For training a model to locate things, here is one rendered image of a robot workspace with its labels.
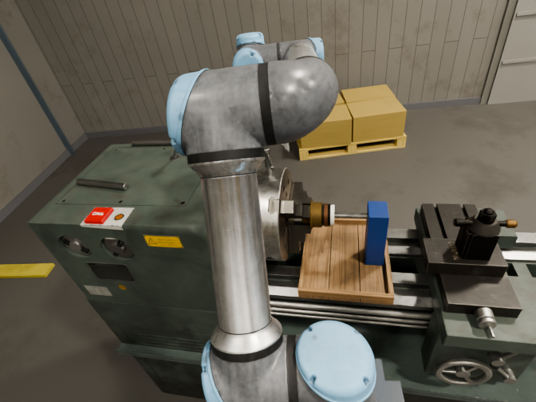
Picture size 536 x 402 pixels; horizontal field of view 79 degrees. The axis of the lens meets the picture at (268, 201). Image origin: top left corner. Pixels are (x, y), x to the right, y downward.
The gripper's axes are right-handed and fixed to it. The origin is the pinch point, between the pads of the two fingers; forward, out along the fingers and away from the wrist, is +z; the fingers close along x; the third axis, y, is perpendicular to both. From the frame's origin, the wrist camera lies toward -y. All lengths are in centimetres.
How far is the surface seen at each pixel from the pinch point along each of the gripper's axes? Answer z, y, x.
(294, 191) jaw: 15.7, 1.7, -8.6
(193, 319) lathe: 50, -15, 35
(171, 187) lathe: 3.3, -3.0, 30.8
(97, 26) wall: -32, 337, 134
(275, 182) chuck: 4.7, -8.6, -1.1
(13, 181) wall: 91, 241, 241
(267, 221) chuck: 12.5, -16.9, 3.6
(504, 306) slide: 33, -46, -54
